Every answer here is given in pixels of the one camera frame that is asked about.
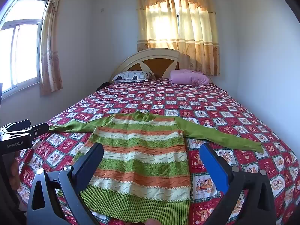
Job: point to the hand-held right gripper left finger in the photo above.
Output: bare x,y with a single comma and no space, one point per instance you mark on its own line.
91,160

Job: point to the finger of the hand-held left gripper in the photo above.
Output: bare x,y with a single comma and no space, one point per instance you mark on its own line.
39,129
20,125

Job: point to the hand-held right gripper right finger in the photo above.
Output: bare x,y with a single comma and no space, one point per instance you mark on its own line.
214,166

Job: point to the green orange striped knit sweater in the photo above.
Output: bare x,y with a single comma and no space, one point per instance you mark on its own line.
140,157

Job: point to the person's left hand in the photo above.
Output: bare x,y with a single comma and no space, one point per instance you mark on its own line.
15,168

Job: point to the red checked printed bedspread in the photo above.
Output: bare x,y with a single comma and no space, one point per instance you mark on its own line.
211,112

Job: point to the person's dark clothing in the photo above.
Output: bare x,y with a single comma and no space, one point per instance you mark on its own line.
9,204

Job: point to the dark cloth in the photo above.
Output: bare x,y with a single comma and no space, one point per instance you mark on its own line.
103,85

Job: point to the beige side window curtain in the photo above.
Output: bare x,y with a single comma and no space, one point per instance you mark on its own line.
51,51

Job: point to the sliding glass window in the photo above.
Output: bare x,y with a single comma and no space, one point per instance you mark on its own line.
21,44

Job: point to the pink pillow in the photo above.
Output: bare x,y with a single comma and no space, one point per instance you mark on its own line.
189,77

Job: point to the white patterned pillow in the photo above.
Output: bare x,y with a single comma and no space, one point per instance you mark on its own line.
131,76

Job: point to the cream and brown headboard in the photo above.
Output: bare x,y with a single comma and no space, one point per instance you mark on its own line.
159,64

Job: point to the beige floral curtain panel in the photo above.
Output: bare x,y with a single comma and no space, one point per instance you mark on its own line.
159,18
199,32

